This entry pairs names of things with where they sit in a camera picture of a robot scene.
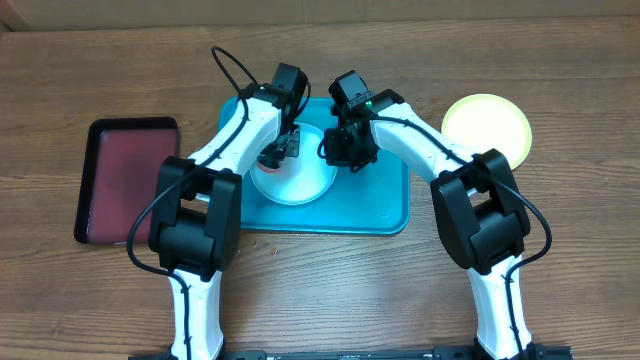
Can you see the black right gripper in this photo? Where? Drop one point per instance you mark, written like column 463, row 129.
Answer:
column 340, row 159

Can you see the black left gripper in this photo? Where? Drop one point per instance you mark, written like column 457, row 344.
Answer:
column 291, row 148

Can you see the light blue plate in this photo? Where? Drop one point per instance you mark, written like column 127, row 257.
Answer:
column 300, row 179

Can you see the yellow plate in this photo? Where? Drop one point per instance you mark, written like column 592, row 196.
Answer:
column 485, row 121

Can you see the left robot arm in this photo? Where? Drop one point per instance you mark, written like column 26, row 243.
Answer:
column 195, row 225

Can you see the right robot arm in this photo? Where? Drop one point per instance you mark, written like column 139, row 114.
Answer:
column 480, row 216

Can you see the teal plastic tray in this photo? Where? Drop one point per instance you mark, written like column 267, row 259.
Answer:
column 374, row 201

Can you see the dark red water tray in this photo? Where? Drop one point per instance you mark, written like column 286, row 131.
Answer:
column 121, row 165

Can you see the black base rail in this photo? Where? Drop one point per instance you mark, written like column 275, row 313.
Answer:
column 536, row 352

